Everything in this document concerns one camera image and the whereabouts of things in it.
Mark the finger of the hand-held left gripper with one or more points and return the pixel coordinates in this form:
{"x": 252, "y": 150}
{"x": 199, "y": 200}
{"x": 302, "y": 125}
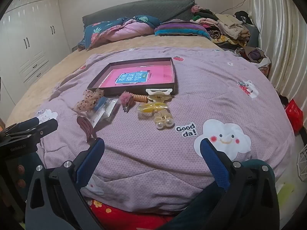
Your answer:
{"x": 45, "y": 127}
{"x": 28, "y": 122}

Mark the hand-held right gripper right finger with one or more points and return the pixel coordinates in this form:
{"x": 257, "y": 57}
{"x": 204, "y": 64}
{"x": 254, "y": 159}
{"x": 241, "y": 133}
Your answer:
{"x": 214, "y": 165}

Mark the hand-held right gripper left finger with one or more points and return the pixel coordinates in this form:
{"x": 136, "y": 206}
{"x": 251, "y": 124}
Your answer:
{"x": 90, "y": 163}

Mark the polka dot bow hair clip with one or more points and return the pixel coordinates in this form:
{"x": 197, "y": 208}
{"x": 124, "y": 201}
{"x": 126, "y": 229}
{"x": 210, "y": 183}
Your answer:
{"x": 87, "y": 100}

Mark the blue card packet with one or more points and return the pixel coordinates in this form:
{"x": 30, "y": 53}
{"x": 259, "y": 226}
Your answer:
{"x": 100, "y": 104}

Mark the white packet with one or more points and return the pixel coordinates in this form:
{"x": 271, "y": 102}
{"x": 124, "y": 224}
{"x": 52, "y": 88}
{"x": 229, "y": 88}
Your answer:
{"x": 114, "y": 106}

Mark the yellow hair clips packet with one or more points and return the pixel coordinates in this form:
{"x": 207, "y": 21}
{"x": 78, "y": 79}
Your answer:
{"x": 151, "y": 109}

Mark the dark cardboard box tray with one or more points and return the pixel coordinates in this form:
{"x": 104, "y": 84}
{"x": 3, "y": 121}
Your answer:
{"x": 134, "y": 91}

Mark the maroon snap hair clip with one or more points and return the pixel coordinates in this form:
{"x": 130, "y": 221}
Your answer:
{"x": 85, "y": 127}

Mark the clear plastic packet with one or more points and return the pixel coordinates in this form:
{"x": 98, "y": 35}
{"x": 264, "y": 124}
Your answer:
{"x": 103, "y": 118}

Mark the purple printed blanket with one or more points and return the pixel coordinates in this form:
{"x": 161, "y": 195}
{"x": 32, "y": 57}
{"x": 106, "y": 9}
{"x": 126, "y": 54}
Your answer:
{"x": 168, "y": 148}

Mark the dark teal clothing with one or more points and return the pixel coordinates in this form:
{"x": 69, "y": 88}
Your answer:
{"x": 191, "y": 210}

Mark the red floral cloth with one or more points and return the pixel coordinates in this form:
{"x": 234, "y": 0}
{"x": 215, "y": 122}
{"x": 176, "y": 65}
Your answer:
{"x": 115, "y": 214}

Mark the pearl hair clip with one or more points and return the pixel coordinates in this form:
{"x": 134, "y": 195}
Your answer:
{"x": 164, "y": 122}

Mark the white wardrobe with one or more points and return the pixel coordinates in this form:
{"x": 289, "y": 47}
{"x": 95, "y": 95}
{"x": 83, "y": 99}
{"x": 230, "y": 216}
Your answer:
{"x": 31, "y": 40}

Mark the yellow hair claw clip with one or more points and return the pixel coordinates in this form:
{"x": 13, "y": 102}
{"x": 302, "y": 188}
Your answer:
{"x": 159, "y": 98}

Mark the white hair claw clip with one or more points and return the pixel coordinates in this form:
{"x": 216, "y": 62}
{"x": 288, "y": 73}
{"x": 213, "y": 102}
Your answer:
{"x": 158, "y": 91}

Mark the red bag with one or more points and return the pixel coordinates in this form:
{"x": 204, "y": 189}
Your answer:
{"x": 295, "y": 115}

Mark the bag of clothes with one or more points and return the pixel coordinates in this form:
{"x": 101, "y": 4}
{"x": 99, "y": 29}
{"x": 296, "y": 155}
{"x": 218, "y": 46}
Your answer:
{"x": 254, "y": 55}

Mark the floral pink and blue quilt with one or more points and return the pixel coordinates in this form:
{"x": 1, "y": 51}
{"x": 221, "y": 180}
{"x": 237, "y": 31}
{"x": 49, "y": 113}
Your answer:
{"x": 124, "y": 30}

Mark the grey cushion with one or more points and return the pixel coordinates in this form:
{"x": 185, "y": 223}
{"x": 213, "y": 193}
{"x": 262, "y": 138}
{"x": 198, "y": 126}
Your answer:
{"x": 253, "y": 36}

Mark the striped pillow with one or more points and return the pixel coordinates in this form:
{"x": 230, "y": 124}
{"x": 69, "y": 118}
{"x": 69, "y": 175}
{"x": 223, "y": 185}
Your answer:
{"x": 182, "y": 30}

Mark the pile of clothes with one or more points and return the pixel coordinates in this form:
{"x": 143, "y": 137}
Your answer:
{"x": 225, "y": 26}

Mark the black cloth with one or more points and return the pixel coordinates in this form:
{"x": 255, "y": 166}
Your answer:
{"x": 243, "y": 18}

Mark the cream curtain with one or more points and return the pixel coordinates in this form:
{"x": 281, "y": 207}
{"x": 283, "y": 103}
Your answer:
{"x": 280, "y": 28}

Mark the grey bed headboard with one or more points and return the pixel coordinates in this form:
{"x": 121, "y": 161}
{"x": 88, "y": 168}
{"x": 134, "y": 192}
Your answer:
{"x": 144, "y": 8}

